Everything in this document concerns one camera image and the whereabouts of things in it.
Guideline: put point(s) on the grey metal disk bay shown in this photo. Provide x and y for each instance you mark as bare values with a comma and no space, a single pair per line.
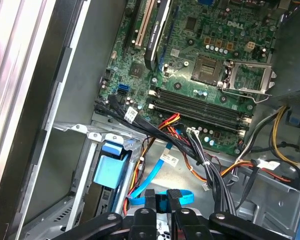
77,127

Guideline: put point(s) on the grey power supply unit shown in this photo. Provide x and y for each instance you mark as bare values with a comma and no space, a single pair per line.
292,50

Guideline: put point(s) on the black graphics card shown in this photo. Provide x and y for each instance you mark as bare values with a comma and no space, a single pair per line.
156,37

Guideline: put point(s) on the black expansion slot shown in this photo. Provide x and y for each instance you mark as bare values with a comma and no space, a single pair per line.
130,30

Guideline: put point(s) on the green motherboard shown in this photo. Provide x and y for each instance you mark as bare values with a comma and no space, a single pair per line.
180,80

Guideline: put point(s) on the metal socket cover frame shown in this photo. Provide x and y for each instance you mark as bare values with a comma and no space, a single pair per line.
268,77

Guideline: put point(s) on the black open PC case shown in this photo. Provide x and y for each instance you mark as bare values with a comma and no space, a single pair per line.
72,82

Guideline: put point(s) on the black RAM slot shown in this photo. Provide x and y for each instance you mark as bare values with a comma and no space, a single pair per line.
202,100
202,105
202,117
202,112

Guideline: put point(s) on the white expansion slot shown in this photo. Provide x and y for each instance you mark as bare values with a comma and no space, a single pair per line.
143,27

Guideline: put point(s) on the CPU socket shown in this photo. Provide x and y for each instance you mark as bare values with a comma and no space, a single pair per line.
206,68

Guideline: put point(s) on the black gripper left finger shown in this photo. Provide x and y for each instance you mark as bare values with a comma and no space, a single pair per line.
150,200

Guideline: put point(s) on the hard disk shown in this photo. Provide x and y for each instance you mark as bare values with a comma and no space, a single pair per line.
107,170

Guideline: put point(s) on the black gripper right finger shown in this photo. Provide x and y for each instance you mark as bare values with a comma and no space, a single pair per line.
173,196

